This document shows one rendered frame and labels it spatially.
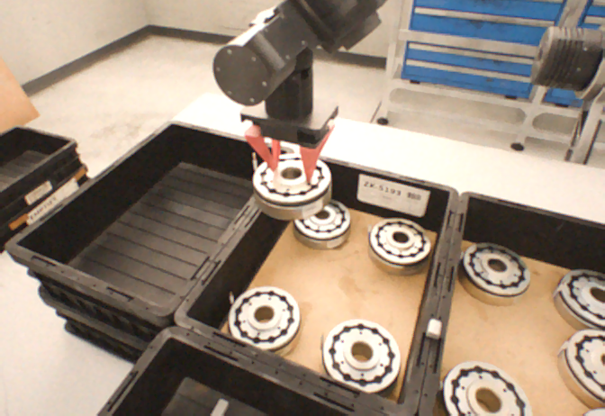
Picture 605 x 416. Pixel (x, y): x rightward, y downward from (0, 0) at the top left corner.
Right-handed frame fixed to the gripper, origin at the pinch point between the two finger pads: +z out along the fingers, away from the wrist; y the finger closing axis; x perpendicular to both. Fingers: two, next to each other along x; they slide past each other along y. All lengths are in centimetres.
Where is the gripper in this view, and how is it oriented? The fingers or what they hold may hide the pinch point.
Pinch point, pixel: (292, 169)
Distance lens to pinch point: 52.6
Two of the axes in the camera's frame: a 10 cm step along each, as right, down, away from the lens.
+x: 4.0, -5.9, 7.0
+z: 0.2, 7.7, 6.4
